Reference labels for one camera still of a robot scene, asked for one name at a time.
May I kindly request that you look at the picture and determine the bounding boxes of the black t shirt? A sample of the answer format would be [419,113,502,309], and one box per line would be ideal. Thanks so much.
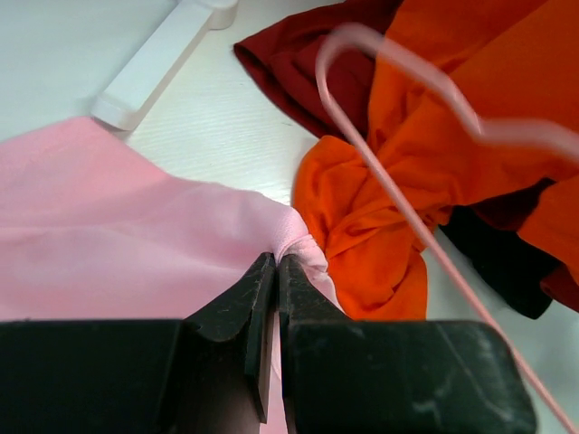
[441,207,559,319]

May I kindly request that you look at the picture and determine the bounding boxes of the white metal clothes rack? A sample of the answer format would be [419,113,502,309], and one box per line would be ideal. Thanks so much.
[90,0,239,131]

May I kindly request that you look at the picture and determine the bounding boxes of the orange t shirt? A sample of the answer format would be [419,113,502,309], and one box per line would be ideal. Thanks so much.
[293,1,578,320]

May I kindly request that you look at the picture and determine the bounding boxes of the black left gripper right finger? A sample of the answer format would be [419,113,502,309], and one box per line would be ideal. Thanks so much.
[279,256,538,434]

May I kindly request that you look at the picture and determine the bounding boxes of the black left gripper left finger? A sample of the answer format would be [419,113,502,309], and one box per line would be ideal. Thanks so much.
[1,253,276,433]

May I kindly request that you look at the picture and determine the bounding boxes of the pink t shirt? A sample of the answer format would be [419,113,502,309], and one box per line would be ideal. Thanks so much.
[0,115,345,434]

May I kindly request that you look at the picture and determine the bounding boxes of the pink wire hanger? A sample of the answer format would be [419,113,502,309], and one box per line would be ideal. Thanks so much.
[316,24,578,433]

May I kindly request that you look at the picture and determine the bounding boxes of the dark red t shirt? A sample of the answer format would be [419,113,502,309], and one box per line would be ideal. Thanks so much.
[234,1,578,308]

